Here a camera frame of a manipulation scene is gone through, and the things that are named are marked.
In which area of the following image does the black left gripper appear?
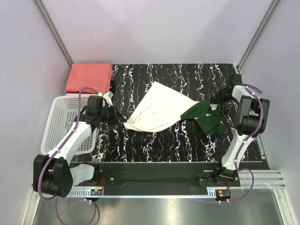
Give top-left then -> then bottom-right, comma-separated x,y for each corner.
97,103 -> 127,126

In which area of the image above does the white and green raglan t-shirt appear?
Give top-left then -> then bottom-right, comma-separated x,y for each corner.
124,82 -> 226,135

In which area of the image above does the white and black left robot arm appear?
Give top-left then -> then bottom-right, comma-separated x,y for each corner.
33,92 -> 126,200

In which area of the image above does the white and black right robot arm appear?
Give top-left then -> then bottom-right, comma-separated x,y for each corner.
209,74 -> 270,186

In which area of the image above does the folded white t-shirt under stack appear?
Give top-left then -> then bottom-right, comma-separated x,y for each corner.
66,93 -> 79,96

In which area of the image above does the folded pink t-shirt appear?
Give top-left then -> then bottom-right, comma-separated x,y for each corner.
65,63 -> 113,94

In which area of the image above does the white perforated plastic basket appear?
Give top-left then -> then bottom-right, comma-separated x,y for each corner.
40,94 -> 97,155

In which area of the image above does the left small circuit board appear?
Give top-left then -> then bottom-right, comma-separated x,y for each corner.
90,189 -> 103,196

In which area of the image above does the small circuit board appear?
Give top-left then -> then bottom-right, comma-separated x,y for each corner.
90,189 -> 103,196
216,189 -> 231,199

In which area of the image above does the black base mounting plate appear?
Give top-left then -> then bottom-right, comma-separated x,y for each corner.
81,162 -> 240,196

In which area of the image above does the right small circuit board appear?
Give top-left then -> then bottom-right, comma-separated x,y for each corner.
216,189 -> 231,199

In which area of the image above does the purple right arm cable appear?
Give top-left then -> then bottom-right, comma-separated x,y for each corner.
225,84 -> 264,203

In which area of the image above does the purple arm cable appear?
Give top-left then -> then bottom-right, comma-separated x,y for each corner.
37,87 -> 106,223
225,84 -> 264,203

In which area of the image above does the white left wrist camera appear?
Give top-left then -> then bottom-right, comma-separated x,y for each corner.
102,91 -> 113,106

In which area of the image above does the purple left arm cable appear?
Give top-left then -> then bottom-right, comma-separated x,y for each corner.
37,87 -> 106,223

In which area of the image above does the slotted aluminium front rail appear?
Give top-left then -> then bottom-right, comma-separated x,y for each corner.
30,170 -> 285,200

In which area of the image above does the right aluminium frame post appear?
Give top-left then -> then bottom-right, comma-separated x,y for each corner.
236,0 -> 281,72

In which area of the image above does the aluminium frame post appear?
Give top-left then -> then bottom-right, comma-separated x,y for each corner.
33,0 -> 73,67
236,0 -> 281,72

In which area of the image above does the left aluminium frame post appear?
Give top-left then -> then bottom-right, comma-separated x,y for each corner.
33,0 -> 73,67

